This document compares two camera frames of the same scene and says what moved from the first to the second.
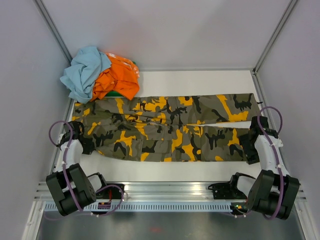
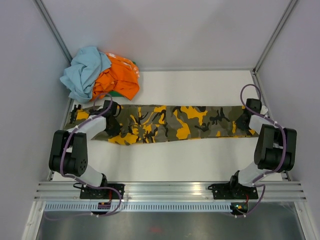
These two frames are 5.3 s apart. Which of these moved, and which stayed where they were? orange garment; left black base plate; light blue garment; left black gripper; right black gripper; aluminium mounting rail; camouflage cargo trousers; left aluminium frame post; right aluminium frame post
Moved: right black gripper; left black gripper; camouflage cargo trousers
Stayed: right aluminium frame post; left aluminium frame post; aluminium mounting rail; orange garment; light blue garment; left black base plate
